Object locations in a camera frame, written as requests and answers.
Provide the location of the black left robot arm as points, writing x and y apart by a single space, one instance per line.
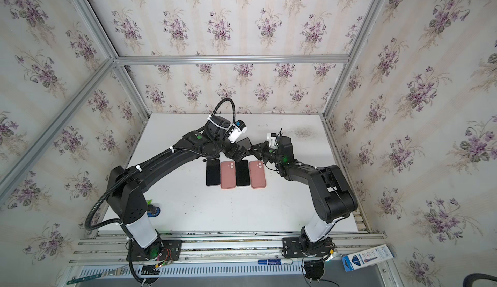
127 187

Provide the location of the green ruler strip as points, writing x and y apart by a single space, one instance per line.
115 272

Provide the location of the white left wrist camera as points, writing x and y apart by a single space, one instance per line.
238 128

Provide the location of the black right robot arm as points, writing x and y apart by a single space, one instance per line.
332 197

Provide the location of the black phone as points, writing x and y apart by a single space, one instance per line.
244 149
213 173

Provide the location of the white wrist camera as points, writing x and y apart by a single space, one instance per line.
238 128
273 139

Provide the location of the blue marker pen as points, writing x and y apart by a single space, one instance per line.
274 262

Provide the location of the blue white box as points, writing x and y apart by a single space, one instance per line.
365 258

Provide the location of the blue stapler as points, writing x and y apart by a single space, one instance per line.
153 211

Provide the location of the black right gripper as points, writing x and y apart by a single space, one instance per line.
270 150

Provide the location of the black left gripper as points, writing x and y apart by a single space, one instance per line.
232 153

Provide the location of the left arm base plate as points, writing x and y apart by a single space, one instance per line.
167 250

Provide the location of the pink phone case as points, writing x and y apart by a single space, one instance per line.
257 174
228 174

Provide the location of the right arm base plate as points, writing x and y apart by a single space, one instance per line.
297 248

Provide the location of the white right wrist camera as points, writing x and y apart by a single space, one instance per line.
273 139

